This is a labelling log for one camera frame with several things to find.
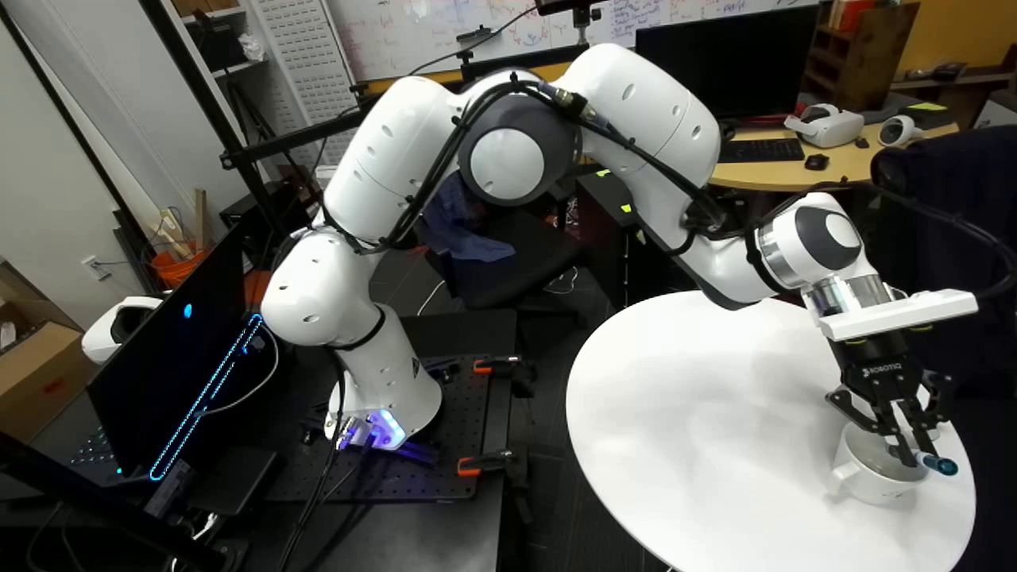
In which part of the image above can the white pegboard panel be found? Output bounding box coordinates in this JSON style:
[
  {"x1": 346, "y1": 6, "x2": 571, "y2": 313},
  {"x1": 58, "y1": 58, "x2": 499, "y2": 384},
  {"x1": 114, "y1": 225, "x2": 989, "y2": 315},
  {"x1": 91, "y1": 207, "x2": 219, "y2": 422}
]
[{"x1": 245, "y1": 0, "x2": 363, "y2": 167}]

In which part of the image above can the black laptop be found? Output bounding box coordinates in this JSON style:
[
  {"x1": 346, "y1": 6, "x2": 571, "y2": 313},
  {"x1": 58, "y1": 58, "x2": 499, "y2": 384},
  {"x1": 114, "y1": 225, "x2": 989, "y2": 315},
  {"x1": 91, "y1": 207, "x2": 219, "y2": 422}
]
[{"x1": 83, "y1": 223, "x2": 287, "y2": 491}]

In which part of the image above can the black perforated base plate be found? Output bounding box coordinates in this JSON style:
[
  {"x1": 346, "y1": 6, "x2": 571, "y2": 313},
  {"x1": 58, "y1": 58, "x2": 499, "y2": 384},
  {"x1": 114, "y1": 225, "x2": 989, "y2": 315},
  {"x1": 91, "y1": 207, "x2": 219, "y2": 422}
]
[{"x1": 300, "y1": 348, "x2": 512, "y2": 510}]

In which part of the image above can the black chair with cloth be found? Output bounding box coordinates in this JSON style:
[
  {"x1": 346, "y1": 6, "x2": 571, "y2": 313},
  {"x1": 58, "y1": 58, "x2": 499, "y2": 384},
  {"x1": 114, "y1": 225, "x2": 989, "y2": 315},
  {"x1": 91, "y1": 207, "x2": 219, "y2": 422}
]
[{"x1": 422, "y1": 203, "x2": 614, "y2": 315}]

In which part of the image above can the wooden desk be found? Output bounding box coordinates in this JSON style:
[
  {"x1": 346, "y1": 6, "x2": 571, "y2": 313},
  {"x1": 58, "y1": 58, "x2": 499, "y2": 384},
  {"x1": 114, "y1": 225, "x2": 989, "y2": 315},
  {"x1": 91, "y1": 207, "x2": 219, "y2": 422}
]
[{"x1": 706, "y1": 117, "x2": 967, "y2": 199}]

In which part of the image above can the black keyboard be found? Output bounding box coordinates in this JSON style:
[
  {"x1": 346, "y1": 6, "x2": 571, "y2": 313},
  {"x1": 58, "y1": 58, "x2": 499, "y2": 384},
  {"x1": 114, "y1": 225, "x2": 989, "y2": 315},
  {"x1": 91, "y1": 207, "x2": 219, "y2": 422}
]
[{"x1": 718, "y1": 136, "x2": 807, "y2": 167}]

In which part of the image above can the blue cloth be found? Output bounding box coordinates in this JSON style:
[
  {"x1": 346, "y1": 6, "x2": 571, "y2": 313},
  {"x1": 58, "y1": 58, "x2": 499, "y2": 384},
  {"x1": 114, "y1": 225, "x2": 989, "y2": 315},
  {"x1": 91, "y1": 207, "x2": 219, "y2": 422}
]
[{"x1": 414, "y1": 171, "x2": 521, "y2": 268}]

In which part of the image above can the orange and black clamp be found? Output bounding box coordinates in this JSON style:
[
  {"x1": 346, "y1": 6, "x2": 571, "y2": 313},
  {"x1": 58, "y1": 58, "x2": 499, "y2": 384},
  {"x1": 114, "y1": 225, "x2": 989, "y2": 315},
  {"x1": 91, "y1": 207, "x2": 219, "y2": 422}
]
[
  {"x1": 470, "y1": 352, "x2": 540, "y2": 402},
  {"x1": 453, "y1": 446, "x2": 538, "y2": 483}
]

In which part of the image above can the black stand bar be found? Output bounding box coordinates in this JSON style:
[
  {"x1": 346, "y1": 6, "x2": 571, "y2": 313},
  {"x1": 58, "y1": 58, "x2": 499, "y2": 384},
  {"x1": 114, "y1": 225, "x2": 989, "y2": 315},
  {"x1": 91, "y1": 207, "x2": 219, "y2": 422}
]
[{"x1": 0, "y1": 429, "x2": 233, "y2": 572}]

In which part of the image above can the white VR controller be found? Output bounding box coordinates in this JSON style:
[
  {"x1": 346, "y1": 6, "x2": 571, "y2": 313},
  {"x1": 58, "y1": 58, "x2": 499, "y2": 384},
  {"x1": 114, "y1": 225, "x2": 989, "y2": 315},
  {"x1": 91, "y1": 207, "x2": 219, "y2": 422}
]
[{"x1": 875, "y1": 113, "x2": 927, "y2": 152}]

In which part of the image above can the teal and white marker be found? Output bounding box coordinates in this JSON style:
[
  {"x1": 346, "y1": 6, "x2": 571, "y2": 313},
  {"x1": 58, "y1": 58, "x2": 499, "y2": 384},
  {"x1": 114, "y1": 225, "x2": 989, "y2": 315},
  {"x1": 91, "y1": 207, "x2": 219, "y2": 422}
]
[{"x1": 919, "y1": 453, "x2": 963, "y2": 479}]

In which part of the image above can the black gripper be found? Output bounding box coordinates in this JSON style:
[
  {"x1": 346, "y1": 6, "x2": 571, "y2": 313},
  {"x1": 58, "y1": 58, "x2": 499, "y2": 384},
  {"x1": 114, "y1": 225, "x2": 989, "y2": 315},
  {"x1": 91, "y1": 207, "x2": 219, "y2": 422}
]
[{"x1": 827, "y1": 329, "x2": 951, "y2": 471}]

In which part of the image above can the black tripod stand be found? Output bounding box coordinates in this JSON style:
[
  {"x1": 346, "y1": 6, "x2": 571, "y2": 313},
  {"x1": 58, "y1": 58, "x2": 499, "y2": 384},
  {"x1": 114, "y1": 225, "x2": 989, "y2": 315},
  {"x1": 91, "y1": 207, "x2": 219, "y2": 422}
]
[{"x1": 136, "y1": 0, "x2": 284, "y2": 233}]

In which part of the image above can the white printed ceramic cup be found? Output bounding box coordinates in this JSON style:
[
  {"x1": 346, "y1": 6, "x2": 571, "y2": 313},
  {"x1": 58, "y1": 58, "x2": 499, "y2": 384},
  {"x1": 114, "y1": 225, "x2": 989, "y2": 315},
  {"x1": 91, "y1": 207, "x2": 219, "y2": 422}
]
[{"x1": 822, "y1": 420, "x2": 933, "y2": 510}]

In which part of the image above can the white VR headset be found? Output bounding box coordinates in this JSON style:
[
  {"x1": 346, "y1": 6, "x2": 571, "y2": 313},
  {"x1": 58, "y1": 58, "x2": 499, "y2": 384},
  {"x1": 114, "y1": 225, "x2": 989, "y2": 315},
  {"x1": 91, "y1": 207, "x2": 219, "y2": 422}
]
[{"x1": 780, "y1": 101, "x2": 866, "y2": 151}]

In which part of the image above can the white rounded device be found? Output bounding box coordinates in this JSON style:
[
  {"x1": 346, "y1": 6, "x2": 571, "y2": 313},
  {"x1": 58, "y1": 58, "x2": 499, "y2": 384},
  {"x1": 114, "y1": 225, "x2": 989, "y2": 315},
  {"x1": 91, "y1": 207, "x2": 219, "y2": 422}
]
[{"x1": 80, "y1": 292, "x2": 168, "y2": 370}]

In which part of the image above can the black computer monitor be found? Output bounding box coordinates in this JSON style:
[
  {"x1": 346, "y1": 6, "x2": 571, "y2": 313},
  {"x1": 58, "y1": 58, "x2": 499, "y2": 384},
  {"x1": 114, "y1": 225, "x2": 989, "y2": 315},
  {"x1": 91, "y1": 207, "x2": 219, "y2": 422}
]
[{"x1": 632, "y1": 5, "x2": 822, "y2": 124}]

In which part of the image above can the white wall outlet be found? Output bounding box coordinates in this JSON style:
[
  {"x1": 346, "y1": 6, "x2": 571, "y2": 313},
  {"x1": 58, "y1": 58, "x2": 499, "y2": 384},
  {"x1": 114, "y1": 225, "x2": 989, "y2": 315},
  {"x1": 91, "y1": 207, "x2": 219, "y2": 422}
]
[{"x1": 80, "y1": 251, "x2": 114, "y2": 287}]

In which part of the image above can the large cardboard box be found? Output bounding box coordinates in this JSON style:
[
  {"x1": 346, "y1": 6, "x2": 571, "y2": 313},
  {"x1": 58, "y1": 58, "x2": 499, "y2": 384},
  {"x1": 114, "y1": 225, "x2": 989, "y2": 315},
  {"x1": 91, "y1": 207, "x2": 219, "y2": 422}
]
[{"x1": 0, "y1": 260, "x2": 101, "y2": 446}]

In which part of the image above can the brown wooden shelf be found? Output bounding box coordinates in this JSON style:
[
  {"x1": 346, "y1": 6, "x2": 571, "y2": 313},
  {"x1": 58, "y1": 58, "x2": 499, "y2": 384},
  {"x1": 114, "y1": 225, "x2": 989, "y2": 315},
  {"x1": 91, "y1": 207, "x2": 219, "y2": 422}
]
[{"x1": 802, "y1": 0, "x2": 920, "y2": 115}]

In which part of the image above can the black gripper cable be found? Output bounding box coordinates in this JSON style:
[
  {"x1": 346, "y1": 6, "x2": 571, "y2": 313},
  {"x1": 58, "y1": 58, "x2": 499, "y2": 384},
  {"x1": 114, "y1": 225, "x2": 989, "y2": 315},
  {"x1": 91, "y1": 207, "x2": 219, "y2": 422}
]
[{"x1": 872, "y1": 171, "x2": 1017, "y2": 313}]

